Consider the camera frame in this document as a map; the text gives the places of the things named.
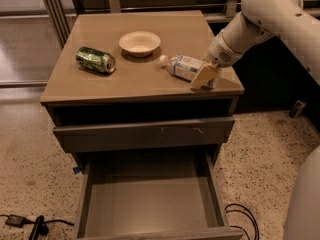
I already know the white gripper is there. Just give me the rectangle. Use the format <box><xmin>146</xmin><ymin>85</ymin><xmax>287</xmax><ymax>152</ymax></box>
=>
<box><xmin>191</xmin><ymin>33</ymin><xmax>242</xmax><ymax>89</ymax></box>

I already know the blue label plastic bottle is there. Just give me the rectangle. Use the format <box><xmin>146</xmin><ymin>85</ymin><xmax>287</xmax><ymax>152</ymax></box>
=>
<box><xmin>159</xmin><ymin>54</ymin><xmax>210</xmax><ymax>83</ymax></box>

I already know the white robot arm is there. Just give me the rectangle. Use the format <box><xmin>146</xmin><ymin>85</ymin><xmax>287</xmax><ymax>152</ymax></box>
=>
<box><xmin>192</xmin><ymin>0</ymin><xmax>320</xmax><ymax>240</ymax></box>

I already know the closed grey upper drawer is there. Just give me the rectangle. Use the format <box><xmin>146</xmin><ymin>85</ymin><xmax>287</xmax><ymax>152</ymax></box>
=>
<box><xmin>53</xmin><ymin>117</ymin><xmax>234</xmax><ymax>153</ymax></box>

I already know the grey wooden drawer cabinet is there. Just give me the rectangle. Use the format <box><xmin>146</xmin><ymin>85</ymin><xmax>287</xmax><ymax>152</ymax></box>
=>
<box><xmin>40</xmin><ymin>10</ymin><xmax>245</xmax><ymax>240</ymax></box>

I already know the open grey lower drawer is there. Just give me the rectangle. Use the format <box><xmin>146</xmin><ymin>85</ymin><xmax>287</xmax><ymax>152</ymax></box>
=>
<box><xmin>73</xmin><ymin>149</ymin><xmax>244</xmax><ymax>240</ymax></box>

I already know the white paper bowl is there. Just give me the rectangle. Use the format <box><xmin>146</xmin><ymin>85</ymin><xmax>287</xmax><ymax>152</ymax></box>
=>
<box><xmin>119</xmin><ymin>31</ymin><xmax>161</xmax><ymax>58</ymax></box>

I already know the small dark floor device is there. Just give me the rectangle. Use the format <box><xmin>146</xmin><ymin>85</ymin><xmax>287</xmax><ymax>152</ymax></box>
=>
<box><xmin>289</xmin><ymin>100</ymin><xmax>306</xmax><ymax>119</ymax></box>

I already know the green crushed soda can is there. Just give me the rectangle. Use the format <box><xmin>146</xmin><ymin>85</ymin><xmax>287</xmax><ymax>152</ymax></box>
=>
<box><xmin>76</xmin><ymin>46</ymin><xmax>116</xmax><ymax>74</ymax></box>

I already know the blue tape piece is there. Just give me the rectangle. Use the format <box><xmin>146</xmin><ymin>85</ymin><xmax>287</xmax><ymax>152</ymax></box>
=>
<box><xmin>73</xmin><ymin>167</ymin><xmax>81</xmax><ymax>174</ymax></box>

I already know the black power adapter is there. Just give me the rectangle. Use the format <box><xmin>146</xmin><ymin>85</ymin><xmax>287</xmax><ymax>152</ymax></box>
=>
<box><xmin>5</xmin><ymin>215</ymin><xmax>25</xmax><ymax>228</ymax></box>

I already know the black looped cable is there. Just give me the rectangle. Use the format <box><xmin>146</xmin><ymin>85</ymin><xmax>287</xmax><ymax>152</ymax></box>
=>
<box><xmin>224</xmin><ymin>203</ymin><xmax>260</xmax><ymax>240</ymax></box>

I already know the black cable on floor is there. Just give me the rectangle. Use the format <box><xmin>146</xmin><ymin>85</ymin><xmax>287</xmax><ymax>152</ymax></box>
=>
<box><xmin>0</xmin><ymin>213</ymin><xmax>75</xmax><ymax>240</ymax></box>

